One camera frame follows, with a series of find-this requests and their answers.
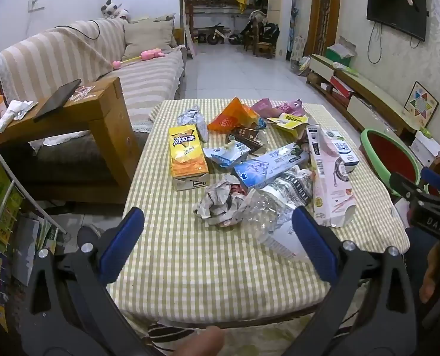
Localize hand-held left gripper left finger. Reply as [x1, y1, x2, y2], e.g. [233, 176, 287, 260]
[20, 208, 145, 356]

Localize dark chocolate wrapper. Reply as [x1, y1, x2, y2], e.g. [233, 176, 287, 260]
[225, 126, 267, 154]

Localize striped beige sofa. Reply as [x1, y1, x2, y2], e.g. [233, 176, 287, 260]
[0, 17, 187, 204]

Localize clear plastic bottle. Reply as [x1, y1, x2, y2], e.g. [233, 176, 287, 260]
[242, 183, 317, 264]

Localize pink snack bag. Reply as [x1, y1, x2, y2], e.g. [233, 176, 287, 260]
[250, 97, 306, 119]

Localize large red bin green rim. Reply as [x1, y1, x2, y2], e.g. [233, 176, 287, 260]
[360, 128, 423, 197]

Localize white standing air conditioner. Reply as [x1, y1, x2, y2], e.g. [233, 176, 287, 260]
[268, 0, 293, 60]

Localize wooden stool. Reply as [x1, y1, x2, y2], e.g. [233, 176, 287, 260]
[253, 41, 274, 59]

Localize person's left hand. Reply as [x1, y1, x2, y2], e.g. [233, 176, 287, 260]
[173, 325, 225, 356]

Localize green open box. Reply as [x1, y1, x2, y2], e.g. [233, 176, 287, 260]
[326, 42, 356, 67]

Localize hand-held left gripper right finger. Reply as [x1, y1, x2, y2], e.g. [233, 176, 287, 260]
[279, 206, 428, 356]

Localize red flat box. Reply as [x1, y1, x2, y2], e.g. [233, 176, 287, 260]
[329, 75, 356, 99]

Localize long pink box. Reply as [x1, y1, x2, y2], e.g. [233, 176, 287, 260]
[306, 124, 356, 228]

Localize wooden side table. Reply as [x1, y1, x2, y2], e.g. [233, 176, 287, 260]
[0, 77, 143, 193]

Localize silver patterned foil bag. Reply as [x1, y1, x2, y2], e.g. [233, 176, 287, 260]
[268, 167, 315, 208]

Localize white plush toy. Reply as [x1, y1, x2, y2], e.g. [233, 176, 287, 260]
[101, 0, 132, 23]

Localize white balance bike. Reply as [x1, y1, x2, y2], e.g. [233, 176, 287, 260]
[198, 22, 241, 47]

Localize black tablet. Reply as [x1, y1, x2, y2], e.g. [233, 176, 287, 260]
[34, 79, 83, 123]

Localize yellow drink carton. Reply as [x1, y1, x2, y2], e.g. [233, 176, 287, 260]
[168, 124, 210, 192]

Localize long television cabinet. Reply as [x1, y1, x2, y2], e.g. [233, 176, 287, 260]
[305, 54, 421, 138]

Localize black television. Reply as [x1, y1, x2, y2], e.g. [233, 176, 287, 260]
[366, 0, 428, 42]

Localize white cardboard box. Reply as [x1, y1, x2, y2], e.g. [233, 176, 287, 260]
[411, 130, 440, 167]

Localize pink white foam mats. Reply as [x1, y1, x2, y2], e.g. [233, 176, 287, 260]
[185, 26, 198, 60]

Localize blue toothpaste box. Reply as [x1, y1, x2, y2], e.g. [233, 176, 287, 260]
[234, 143, 310, 188]

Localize beige pillow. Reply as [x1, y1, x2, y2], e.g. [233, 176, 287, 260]
[122, 18, 178, 62]

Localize crumpled silver wrapper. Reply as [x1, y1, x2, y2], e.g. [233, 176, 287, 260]
[176, 104, 209, 142]

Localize yellow wrapper black print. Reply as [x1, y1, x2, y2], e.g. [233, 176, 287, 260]
[266, 113, 310, 139]

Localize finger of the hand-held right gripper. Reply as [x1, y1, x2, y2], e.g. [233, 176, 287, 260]
[388, 172, 430, 203]
[420, 168, 440, 197]

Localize orange snack bag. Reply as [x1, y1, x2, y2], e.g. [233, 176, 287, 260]
[207, 97, 259, 134]

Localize newspaper ball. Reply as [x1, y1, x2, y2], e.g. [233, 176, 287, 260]
[193, 178, 248, 228]

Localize green plastic packet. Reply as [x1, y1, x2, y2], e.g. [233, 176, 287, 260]
[333, 63, 361, 77]

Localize yellow checkered tablecloth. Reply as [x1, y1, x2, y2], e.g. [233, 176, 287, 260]
[107, 99, 409, 327]

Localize pink toy wand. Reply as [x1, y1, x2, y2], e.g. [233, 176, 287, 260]
[112, 49, 167, 69]

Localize white crumpled packet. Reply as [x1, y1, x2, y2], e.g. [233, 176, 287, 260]
[0, 100, 39, 134]

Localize star checkers board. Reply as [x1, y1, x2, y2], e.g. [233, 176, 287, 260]
[403, 80, 439, 128]

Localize white milk carton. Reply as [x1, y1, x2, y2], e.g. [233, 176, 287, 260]
[322, 130, 359, 173]

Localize black television cable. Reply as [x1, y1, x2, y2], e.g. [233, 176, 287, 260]
[367, 22, 382, 64]

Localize pink printed paper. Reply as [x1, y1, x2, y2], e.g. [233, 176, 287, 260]
[69, 85, 96, 101]

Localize crushed blue white carton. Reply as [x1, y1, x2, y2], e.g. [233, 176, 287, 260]
[202, 142, 251, 173]

